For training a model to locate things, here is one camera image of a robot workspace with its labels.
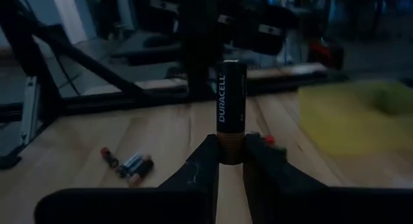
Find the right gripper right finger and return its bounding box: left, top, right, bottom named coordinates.
left=242, top=132, right=413, bottom=224

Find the blue battery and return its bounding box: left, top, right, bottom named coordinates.
left=116, top=152, right=143, bottom=179

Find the red black object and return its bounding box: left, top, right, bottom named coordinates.
left=308, top=36, right=345, bottom=70

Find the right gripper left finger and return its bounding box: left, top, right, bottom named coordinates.
left=34, top=134, right=221, bottom=224

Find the black aluminium table frame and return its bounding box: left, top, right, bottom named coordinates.
left=0, top=0, right=351, bottom=170

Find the red-tipped black battery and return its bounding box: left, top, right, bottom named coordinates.
left=100, top=147, right=119, bottom=168

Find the yellow plastic bin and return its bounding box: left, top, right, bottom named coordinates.
left=298, top=81, right=413, bottom=158

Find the black copper Duracell battery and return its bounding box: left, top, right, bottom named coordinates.
left=216, top=59, right=248, bottom=166

